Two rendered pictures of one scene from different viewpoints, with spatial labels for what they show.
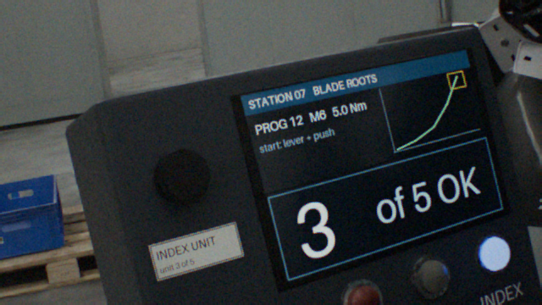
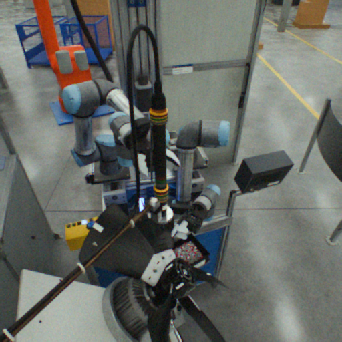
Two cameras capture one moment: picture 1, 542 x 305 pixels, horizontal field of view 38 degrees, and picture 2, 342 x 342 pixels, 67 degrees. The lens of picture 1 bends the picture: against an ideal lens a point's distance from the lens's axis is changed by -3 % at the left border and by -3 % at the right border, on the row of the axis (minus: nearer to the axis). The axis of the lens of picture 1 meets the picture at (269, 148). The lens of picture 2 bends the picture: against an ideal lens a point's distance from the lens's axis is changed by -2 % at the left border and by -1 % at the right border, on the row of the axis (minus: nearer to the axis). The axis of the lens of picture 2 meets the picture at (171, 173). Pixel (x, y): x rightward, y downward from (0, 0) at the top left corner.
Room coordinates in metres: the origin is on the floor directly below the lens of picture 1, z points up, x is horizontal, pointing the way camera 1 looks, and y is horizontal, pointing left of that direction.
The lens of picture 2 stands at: (1.68, -0.42, 2.07)
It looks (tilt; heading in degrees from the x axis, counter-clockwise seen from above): 39 degrees down; 185
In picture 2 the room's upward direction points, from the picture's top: straight up
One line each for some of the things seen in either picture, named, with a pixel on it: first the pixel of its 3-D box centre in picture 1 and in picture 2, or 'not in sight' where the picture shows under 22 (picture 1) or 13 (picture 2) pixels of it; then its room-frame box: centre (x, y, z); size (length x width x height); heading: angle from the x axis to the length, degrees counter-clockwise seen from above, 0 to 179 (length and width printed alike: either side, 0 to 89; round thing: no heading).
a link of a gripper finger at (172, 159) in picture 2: not in sight; (169, 162); (1.07, -0.48, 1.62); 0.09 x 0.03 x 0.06; 56
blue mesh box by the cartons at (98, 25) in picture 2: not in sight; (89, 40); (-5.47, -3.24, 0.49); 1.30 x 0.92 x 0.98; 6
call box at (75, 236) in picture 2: not in sight; (84, 234); (0.91, -0.92, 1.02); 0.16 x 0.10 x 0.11; 115
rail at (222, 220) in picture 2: not in sight; (161, 238); (0.75, -0.56, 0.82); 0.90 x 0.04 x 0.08; 115
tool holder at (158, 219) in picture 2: not in sight; (159, 207); (1.12, -0.51, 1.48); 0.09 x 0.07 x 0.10; 150
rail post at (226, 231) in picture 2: not in sight; (220, 258); (0.57, -0.17, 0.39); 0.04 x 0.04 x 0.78; 25
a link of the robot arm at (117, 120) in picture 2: not in sight; (122, 127); (0.88, -0.66, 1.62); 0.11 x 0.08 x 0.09; 35
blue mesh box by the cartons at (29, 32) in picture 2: not in sight; (48, 41); (-5.31, -4.25, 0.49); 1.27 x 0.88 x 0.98; 6
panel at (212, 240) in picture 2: not in sight; (163, 272); (0.75, -0.56, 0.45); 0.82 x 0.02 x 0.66; 115
